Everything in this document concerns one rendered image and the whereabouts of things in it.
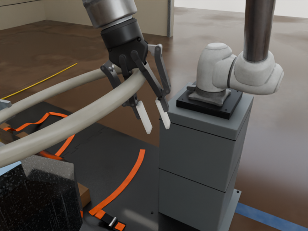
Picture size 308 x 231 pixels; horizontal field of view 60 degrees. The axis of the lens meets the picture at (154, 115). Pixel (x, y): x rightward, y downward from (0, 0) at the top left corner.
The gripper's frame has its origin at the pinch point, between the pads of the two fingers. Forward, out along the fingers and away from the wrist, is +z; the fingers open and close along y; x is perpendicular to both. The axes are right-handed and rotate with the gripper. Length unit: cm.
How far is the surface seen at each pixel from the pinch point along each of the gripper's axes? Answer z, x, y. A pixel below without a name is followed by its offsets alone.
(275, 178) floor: 127, -125, -32
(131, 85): -9.6, 6.9, -0.4
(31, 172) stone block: 20, -25, 64
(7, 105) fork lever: -10.9, -9.9, 42.7
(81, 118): -9.6, 17.2, 5.5
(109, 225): 87, -61, 73
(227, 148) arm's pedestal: 50, -60, -9
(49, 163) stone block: 23, -36, 65
